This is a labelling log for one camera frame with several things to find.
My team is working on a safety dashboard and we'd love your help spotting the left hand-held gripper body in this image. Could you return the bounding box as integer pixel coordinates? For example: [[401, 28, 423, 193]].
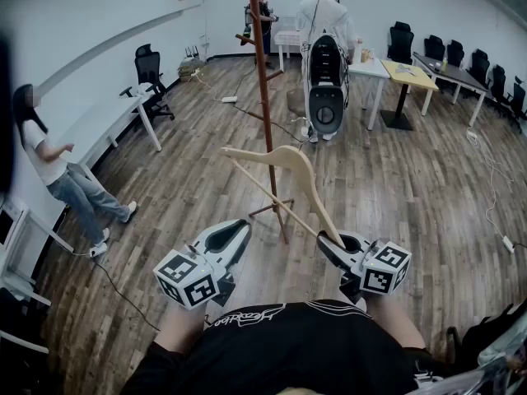
[[152, 243, 236, 311]]

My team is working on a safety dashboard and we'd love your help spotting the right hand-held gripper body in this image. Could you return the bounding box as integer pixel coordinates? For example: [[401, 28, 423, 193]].
[[339, 240, 413, 306]]

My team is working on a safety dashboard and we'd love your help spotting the light wooden hanger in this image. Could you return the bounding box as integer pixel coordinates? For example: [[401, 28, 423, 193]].
[[217, 145, 345, 247]]

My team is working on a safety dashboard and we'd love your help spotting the brown wooden coat stand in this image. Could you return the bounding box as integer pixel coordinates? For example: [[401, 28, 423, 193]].
[[235, 0, 296, 245]]

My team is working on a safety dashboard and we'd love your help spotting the person's left forearm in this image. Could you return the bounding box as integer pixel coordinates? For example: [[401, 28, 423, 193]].
[[156, 300, 208, 356]]

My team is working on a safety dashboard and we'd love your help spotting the person's right forearm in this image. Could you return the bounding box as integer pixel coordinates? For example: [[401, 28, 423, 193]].
[[364, 297, 426, 350]]

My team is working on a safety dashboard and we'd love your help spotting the person's black shirt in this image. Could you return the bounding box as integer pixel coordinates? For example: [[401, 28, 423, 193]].
[[119, 300, 433, 395]]

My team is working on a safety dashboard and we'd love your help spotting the black bag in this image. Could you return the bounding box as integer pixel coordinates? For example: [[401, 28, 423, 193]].
[[446, 302, 527, 369]]

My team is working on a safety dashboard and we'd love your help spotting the long white desk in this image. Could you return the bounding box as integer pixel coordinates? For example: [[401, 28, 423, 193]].
[[53, 92, 163, 181]]

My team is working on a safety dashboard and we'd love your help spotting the clear plastic sheet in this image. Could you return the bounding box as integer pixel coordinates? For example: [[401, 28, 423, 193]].
[[415, 314, 527, 395]]

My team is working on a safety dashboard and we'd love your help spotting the cardboard box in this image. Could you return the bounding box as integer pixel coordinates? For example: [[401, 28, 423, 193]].
[[177, 59, 203, 83]]

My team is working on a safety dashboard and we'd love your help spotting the white and black backpack device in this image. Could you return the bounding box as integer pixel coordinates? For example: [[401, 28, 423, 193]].
[[302, 34, 351, 136]]

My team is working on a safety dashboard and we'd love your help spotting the black mesh office chair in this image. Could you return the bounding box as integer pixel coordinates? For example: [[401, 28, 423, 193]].
[[119, 43, 176, 123]]

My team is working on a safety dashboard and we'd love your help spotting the white shelf unit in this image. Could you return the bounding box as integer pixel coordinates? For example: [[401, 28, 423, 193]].
[[0, 197, 76, 356]]

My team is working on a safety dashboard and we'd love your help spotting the white square table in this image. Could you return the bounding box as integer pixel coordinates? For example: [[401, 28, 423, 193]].
[[347, 57, 390, 132]]

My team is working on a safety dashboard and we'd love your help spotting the yellow table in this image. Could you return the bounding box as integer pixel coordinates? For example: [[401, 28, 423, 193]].
[[380, 58, 440, 131]]

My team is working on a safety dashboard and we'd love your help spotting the dark brown table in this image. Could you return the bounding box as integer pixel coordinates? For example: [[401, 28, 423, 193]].
[[411, 51, 489, 128]]

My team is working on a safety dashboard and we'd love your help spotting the row of black chairs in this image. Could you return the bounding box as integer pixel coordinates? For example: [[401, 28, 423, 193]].
[[386, 21, 527, 134]]

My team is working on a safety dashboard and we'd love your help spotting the white table with checkered cloth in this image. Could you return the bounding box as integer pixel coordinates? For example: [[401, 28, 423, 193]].
[[273, 29, 302, 72]]

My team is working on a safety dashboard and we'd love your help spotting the black floor cable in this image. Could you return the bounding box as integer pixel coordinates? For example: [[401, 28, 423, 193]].
[[92, 255, 161, 332]]

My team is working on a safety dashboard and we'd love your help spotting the white floor cable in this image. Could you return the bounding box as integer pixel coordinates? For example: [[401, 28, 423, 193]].
[[469, 136, 515, 242]]

